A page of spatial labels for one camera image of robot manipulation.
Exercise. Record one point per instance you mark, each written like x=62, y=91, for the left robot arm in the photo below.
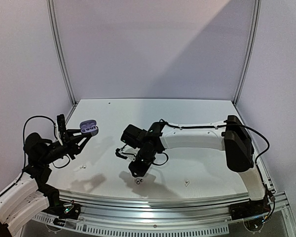
x=30, y=194

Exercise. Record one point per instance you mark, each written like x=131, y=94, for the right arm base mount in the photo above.
x=248, y=209

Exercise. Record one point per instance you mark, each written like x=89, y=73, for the front aluminium rail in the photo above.
x=155, y=212

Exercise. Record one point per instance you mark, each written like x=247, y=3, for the blue-grey earbud charging case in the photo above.
x=89, y=126

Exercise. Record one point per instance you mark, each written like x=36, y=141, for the left aluminium frame post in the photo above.
x=59, y=51

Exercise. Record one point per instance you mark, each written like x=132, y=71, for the silver ear-hook earbud pair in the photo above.
x=138, y=181

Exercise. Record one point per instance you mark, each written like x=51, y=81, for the aluminium frame post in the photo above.
x=59, y=51
x=248, y=51

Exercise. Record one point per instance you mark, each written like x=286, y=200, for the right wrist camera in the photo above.
x=120, y=154

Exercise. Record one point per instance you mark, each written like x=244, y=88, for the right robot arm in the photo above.
x=230, y=136

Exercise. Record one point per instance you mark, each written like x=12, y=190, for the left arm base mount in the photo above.
x=63, y=209

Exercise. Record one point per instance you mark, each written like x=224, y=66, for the perforated cable tray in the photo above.
x=95, y=229

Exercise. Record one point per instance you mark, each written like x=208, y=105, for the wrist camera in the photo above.
x=60, y=127
x=120, y=154

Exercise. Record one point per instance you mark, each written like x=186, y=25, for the right aluminium frame post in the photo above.
x=248, y=51

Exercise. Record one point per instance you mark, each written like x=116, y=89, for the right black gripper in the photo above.
x=138, y=168

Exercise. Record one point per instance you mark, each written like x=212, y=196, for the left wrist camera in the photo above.
x=60, y=127

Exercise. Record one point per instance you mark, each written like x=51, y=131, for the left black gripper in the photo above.
x=69, y=141

